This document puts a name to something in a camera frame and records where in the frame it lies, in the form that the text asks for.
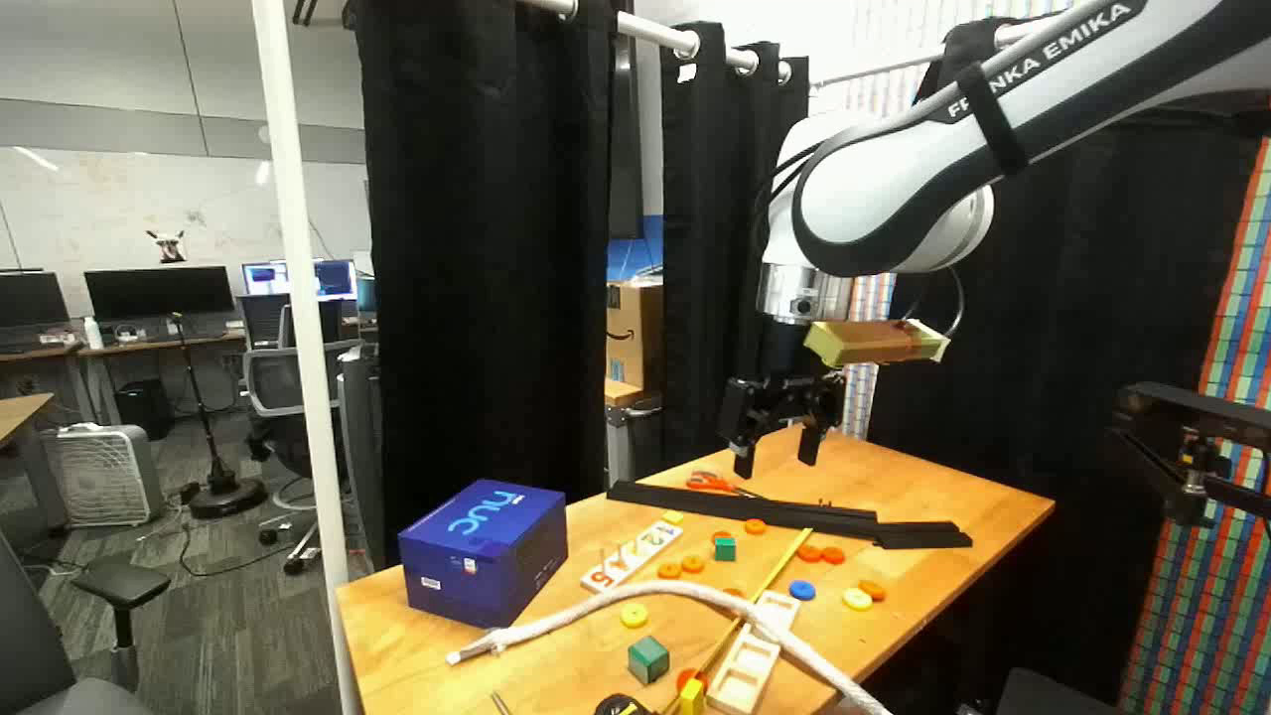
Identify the red block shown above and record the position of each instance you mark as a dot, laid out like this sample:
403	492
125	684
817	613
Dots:
685	676

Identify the black computer tower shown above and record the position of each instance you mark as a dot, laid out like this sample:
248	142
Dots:
143	409

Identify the yellow disc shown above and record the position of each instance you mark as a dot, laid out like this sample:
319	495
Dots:
633	613
856	599

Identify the blue disc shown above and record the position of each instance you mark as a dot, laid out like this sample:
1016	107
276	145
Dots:
803	591

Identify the blue cardboard box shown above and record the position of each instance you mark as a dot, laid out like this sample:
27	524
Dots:
482	557

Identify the black floor stand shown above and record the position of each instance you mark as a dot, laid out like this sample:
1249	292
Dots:
224	501

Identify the orange disc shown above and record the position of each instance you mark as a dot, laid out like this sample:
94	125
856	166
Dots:
834	557
694	568
809	553
758	528
878	586
669	569

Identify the white number puzzle board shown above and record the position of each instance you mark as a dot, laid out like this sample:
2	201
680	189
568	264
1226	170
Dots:
633	557

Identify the black yellow tape measure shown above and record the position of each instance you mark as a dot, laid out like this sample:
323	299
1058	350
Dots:
620	704

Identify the grey office chair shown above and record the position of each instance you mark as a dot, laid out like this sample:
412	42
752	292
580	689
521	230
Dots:
40	651
276	383

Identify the small green cube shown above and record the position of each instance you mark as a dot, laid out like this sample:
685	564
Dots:
723	548

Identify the wooden side table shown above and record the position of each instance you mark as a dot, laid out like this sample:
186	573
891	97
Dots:
23	411

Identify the black metal bracket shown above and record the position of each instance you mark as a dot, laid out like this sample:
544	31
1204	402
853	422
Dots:
1192	422

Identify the thin yellow stick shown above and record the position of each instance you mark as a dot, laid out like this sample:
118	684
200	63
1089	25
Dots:
775	573

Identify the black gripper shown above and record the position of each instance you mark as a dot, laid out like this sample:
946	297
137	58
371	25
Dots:
783	358

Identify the white curtain rod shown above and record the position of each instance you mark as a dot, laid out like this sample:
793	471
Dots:
649	31

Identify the large green cube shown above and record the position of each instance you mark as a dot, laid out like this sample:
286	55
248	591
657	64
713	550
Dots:
649	662

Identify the long office desk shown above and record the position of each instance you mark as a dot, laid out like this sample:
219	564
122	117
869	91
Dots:
122	346

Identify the black curtain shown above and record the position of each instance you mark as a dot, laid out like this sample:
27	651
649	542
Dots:
718	264
1058	399
492	264

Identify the white box fan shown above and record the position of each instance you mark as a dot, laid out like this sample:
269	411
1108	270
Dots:
104	476

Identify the multicoloured pixel board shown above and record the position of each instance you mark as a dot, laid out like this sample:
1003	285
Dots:
1216	530

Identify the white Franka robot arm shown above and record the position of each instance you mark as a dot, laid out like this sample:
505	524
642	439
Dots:
901	184

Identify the cardboard shipping box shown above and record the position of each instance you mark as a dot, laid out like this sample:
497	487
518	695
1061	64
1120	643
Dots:
636	332

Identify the black computer monitor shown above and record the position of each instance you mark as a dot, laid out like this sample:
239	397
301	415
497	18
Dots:
162	292
31	299

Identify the white vertical pole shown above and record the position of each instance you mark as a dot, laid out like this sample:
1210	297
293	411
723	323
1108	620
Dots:
301	332

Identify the yellow cube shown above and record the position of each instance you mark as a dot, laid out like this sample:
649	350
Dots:
690	699

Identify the long black rail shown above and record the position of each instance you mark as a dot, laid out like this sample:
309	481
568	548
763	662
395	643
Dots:
797	515

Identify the lit laptop screen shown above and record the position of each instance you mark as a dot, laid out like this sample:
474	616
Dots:
265	278
334	278

